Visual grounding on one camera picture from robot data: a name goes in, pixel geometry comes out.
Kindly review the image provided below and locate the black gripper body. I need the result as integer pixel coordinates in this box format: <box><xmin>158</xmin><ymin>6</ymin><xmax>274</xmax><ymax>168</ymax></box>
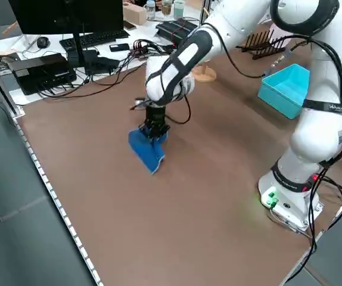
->
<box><xmin>144</xmin><ymin>104</ymin><xmax>167</xmax><ymax>126</ymax></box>

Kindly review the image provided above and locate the black flat device box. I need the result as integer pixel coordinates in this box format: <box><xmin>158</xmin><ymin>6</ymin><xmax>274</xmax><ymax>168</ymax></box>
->
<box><xmin>11</xmin><ymin>53</ymin><xmax>77</xmax><ymax>96</ymax></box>

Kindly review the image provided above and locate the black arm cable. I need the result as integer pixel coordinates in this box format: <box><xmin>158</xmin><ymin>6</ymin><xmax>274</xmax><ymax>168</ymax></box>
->
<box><xmin>215</xmin><ymin>26</ymin><xmax>342</xmax><ymax>257</ymax></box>

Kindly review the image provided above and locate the light wooden block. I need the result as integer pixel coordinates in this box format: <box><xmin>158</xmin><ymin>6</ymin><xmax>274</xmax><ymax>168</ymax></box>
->
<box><xmin>122</xmin><ymin>3</ymin><xmax>147</xmax><ymax>26</ymax></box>

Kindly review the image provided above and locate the clear plastic bottle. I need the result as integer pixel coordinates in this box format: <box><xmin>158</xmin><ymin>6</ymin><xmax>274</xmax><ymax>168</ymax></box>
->
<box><xmin>146</xmin><ymin>0</ymin><xmax>157</xmax><ymax>20</ymax></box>

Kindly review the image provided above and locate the black keyboard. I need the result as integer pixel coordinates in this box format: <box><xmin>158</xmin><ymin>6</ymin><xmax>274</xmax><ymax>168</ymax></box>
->
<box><xmin>59</xmin><ymin>29</ymin><xmax>130</xmax><ymax>49</ymax></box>

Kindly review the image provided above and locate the blue square rag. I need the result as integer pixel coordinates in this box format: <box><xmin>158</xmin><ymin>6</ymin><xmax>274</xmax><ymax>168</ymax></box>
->
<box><xmin>128</xmin><ymin>128</ymin><xmax>168</xmax><ymax>175</ymax></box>

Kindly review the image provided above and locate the pale green cup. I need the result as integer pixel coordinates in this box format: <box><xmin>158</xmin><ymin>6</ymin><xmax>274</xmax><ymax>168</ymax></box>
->
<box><xmin>173</xmin><ymin>0</ymin><xmax>186</xmax><ymax>18</ymax></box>

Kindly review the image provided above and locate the black finned power supply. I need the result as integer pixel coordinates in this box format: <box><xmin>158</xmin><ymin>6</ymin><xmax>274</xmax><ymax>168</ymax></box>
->
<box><xmin>155</xmin><ymin>18</ymin><xmax>202</xmax><ymax>43</ymax></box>

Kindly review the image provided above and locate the black smartphone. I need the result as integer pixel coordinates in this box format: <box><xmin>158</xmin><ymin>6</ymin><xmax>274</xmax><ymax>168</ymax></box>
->
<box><xmin>108</xmin><ymin>43</ymin><xmax>130</xmax><ymax>52</ymax></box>

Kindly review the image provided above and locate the cyan plastic box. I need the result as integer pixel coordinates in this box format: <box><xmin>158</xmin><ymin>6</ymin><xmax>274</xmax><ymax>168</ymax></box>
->
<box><xmin>257</xmin><ymin>63</ymin><xmax>311</xmax><ymax>120</ymax></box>

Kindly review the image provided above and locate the dark wooden dish rack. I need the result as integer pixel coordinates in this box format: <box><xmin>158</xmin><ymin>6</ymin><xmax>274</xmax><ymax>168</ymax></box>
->
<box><xmin>236</xmin><ymin>28</ymin><xmax>293</xmax><ymax>61</ymax></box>

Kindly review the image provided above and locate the light wooden mug stand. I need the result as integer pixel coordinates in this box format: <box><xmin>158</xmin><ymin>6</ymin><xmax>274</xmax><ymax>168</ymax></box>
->
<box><xmin>192</xmin><ymin>63</ymin><xmax>217</xmax><ymax>83</ymax></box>

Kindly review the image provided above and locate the black computer monitor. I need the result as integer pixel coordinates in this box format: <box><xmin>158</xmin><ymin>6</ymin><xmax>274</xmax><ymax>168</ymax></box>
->
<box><xmin>7</xmin><ymin>0</ymin><xmax>125</xmax><ymax>68</ymax></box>

